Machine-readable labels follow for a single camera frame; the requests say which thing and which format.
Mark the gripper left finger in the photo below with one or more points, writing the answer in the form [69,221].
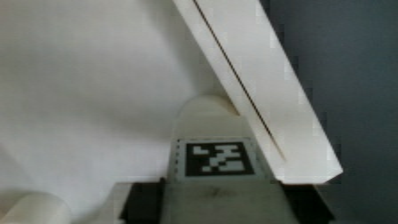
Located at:
[134,204]

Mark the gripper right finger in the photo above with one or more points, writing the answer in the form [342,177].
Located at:
[312,204]

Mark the white U-shaped fence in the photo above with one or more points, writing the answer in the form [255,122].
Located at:
[246,35]

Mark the white square table top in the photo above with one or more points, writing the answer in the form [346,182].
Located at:
[102,68]

